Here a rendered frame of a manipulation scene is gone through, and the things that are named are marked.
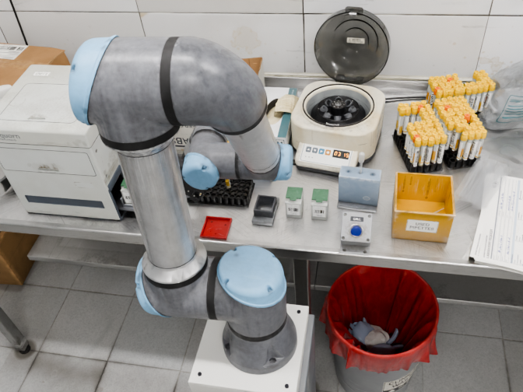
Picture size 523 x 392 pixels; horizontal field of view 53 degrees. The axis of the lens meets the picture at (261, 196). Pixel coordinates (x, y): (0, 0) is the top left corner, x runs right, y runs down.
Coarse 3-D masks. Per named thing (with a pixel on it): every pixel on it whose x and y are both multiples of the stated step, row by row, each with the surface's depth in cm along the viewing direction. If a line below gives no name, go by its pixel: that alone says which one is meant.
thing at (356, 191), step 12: (348, 168) 131; (348, 180) 130; (360, 180) 129; (372, 180) 128; (348, 192) 133; (360, 192) 132; (372, 192) 131; (348, 204) 135; (360, 204) 135; (372, 204) 134
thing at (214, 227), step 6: (210, 216) 136; (204, 222) 135; (210, 222) 136; (216, 222) 136; (222, 222) 135; (228, 222) 135; (204, 228) 134; (210, 228) 134; (216, 228) 134; (222, 228) 134; (228, 228) 133; (204, 234) 133; (210, 234) 133; (216, 234) 133; (222, 234) 133
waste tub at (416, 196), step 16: (400, 176) 130; (416, 176) 129; (432, 176) 128; (448, 176) 127; (400, 192) 134; (416, 192) 132; (432, 192) 131; (448, 192) 128; (400, 208) 133; (416, 208) 132; (432, 208) 132; (448, 208) 125; (400, 224) 123; (416, 224) 122; (432, 224) 121; (448, 224) 120; (432, 240) 125
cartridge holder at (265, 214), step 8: (256, 200) 135; (264, 200) 137; (272, 200) 136; (256, 208) 135; (264, 208) 136; (272, 208) 133; (256, 216) 134; (264, 216) 134; (272, 216) 133; (264, 224) 133; (272, 224) 133
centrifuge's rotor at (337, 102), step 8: (336, 96) 152; (344, 96) 151; (320, 104) 150; (328, 104) 152; (336, 104) 146; (344, 104) 146; (352, 104) 149; (312, 112) 150; (320, 112) 148; (328, 112) 149; (336, 112) 146; (344, 112) 147; (352, 112) 147; (360, 112) 146; (320, 120) 146; (328, 120) 144; (336, 120) 144; (344, 120) 144; (352, 120) 144; (360, 120) 145
